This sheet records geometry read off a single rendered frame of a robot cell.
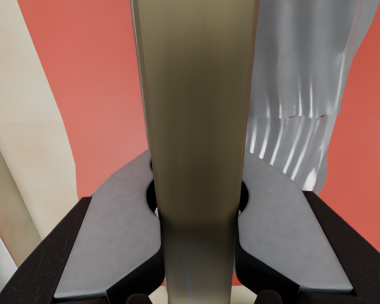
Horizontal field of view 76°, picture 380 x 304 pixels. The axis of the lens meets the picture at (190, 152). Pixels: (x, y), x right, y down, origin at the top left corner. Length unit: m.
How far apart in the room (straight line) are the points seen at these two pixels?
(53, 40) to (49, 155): 0.09
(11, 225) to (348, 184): 0.28
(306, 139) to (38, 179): 0.21
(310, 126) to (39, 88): 0.19
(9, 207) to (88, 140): 0.09
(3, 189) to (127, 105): 0.12
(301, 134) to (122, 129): 0.13
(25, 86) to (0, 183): 0.08
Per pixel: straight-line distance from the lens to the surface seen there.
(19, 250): 0.26
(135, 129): 0.19
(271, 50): 0.17
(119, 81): 0.18
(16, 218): 0.26
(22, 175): 0.24
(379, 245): 0.33
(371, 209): 0.28
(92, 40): 0.18
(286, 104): 0.18
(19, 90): 0.21
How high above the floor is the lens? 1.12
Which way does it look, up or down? 61 degrees down
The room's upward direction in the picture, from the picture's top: 178 degrees clockwise
